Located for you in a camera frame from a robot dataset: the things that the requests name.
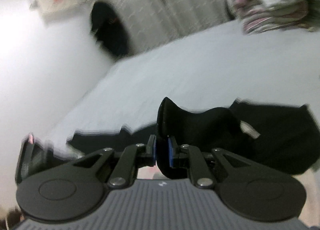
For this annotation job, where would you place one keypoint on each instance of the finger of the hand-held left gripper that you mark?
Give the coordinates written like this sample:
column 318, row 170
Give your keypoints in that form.
column 32, row 157

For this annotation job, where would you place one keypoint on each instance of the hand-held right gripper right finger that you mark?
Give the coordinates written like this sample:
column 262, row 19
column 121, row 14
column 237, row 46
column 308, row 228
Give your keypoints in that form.
column 171, row 153

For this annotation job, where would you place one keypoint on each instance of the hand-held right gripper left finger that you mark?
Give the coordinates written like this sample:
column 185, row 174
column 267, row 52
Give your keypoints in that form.
column 153, row 152

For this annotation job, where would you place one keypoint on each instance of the cream and black sweatshirt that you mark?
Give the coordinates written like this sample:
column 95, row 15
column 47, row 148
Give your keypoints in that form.
column 212, row 130

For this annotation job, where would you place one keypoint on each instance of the grey bed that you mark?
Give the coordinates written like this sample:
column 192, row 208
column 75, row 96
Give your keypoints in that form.
column 175, row 70

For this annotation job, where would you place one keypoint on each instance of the hanging dark jacket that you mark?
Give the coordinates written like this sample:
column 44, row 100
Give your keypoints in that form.
column 110, row 30

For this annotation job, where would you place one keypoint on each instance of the grey star-patterned curtain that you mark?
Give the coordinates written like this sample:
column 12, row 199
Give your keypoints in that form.
column 175, row 2

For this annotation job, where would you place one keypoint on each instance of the folded white and pink quilt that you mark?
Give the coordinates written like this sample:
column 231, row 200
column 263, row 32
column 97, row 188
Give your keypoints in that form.
column 270, row 17

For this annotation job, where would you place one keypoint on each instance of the white fringed wall cloth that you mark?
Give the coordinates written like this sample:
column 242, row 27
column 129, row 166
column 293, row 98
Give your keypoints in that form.
column 56, row 1

